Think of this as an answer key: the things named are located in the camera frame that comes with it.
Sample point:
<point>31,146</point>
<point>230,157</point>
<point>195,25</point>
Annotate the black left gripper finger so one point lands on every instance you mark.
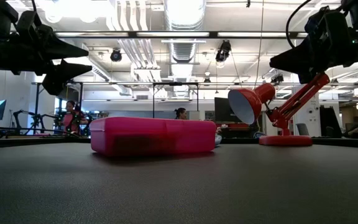
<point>61,49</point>
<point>61,76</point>

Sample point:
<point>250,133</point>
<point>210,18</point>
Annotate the light blue calculator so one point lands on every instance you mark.
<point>218,140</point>

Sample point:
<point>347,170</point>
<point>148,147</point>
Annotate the black background monitor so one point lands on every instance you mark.
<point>222,109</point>

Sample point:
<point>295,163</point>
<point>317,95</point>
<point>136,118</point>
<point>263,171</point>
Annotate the red desk lamp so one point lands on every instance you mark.
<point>247,102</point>

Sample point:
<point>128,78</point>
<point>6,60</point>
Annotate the pink plastic pencil case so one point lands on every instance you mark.
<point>151,137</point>

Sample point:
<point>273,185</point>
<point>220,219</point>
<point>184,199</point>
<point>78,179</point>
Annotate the overhead light bar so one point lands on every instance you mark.
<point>179,34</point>

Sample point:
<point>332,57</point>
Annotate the silver ventilation duct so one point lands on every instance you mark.
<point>183,49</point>

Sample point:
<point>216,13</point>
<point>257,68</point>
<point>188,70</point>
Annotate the black metal rack frame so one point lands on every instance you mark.
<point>153,99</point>

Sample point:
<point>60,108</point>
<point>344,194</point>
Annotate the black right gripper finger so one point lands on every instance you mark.
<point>291,60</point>
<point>307,78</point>

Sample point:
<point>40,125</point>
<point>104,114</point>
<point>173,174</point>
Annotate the black ceiling spotlight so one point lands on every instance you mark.
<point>116,55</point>
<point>223,51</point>

